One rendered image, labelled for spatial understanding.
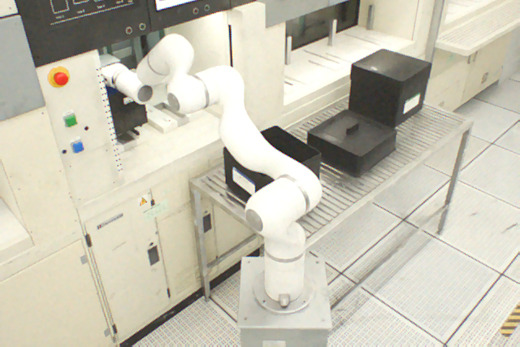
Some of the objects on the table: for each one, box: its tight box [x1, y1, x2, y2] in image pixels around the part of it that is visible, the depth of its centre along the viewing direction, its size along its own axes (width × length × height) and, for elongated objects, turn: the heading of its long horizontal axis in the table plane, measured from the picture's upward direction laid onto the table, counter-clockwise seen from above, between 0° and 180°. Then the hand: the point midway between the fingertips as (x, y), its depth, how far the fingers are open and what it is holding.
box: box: [349, 49, 432, 128], centre depth 238 cm, size 29×29×25 cm
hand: (101, 66), depth 186 cm, fingers open, 4 cm apart
